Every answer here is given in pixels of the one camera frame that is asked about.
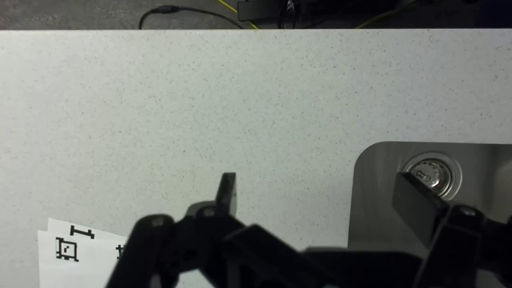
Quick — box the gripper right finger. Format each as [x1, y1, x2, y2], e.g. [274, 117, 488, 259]
[392, 172, 512, 288]

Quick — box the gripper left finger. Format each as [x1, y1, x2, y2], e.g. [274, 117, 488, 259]
[105, 172, 308, 288]

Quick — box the stainless steel sink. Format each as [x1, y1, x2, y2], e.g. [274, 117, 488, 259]
[347, 141, 512, 288]

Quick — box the white paper with black marks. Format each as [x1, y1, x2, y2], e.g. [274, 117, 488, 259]
[38, 218, 214, 288]

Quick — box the yellow cable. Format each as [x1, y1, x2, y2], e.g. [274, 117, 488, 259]
[216, 0, 260, 30]

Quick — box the black cable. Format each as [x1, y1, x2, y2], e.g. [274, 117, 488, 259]
[138, 5, 244, 30]

